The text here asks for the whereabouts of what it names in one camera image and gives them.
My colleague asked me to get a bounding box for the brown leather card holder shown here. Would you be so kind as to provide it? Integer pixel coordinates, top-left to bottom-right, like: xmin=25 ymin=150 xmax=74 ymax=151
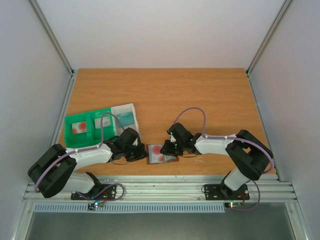
xmin=147 ymin=144 xmax=179 ymax=165

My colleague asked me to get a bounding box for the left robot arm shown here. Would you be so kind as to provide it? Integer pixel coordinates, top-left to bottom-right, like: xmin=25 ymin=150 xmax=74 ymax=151
xmin=27 ymin=127 xmax=148 ymax=200

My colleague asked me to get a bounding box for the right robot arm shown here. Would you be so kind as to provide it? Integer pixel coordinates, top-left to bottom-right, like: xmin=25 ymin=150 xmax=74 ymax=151
xmin=160 ymin=123 xmax=275 ymax=200

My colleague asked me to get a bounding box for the teal card stack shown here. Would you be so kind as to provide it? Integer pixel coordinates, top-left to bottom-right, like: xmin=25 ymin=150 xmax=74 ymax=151
xmin=116 ymin=111 xmax=135 ymax=127

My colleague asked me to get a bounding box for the white card in bin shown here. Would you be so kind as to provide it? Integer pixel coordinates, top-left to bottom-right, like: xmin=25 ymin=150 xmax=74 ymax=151
xmin=94 ymin=116 xmax=111 ymax=129

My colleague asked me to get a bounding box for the red circle card in bin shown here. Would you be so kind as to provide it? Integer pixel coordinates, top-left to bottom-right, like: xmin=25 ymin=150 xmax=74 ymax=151
xmin=71 ymin=121 xmax=87 ymax=134

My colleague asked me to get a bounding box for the white plastic bin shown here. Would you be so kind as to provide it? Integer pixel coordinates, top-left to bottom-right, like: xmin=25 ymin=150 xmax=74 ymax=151
xmin=110 ymin=103 xmax=140 ymax=133

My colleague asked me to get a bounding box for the green two-compartment bin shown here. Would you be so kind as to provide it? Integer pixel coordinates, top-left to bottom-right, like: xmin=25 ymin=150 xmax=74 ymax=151
xmin=64 ymin=107 xmax=116 ymax=148

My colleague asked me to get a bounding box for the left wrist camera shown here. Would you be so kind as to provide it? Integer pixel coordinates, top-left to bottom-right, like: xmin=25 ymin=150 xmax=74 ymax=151
xmin=132 ymin=137 xmax=141 ymax=146

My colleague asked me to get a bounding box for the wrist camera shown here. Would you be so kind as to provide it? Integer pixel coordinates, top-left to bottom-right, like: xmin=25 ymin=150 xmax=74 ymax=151
xmin=132 ymin=137 xmax=141 ymax=146
xmin=170 ymin=134 xmax=177 ymax=143

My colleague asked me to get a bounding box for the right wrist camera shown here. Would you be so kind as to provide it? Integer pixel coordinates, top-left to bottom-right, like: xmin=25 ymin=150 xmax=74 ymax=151
xmin=170 ymin=134 xmax=177 ymax=143

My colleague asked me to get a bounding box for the aluminium front rail frame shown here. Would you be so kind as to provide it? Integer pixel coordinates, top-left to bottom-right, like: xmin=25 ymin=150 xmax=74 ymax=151
xmin=22 ymin=174 xmax=298 ymax=203

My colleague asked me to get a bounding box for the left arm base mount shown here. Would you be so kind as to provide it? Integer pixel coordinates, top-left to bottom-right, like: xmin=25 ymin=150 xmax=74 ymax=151
xmin=70 ymin=184 xmax=117 ymax=201

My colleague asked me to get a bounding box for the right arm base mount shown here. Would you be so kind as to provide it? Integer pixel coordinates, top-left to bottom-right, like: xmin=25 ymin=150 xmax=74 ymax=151
xmin=201 ymin=184 xmax=250 ymax=201

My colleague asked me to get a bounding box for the grey slotted cable duct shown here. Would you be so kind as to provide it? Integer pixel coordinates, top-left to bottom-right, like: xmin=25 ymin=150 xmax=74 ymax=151
xmin=33 ymin=202 xmax=225 ymax=214

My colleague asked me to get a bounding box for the left aluminium frame post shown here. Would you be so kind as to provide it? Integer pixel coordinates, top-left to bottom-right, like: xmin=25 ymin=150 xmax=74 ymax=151
xmin=28 ymin=0 xmax=75 ymax=77

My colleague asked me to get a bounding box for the aluminium frame post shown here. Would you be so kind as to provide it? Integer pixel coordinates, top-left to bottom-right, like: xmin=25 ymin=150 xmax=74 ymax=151
xmin=246 ymin=0 xmax=295 ymax=76
xmin=28 ymin=0 xmax=75 ymax=77

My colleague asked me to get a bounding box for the right aluminium frame post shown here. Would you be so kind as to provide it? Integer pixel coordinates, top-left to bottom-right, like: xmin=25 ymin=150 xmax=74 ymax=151
xmin=246 ymin=0 xmax=295 ymax=76

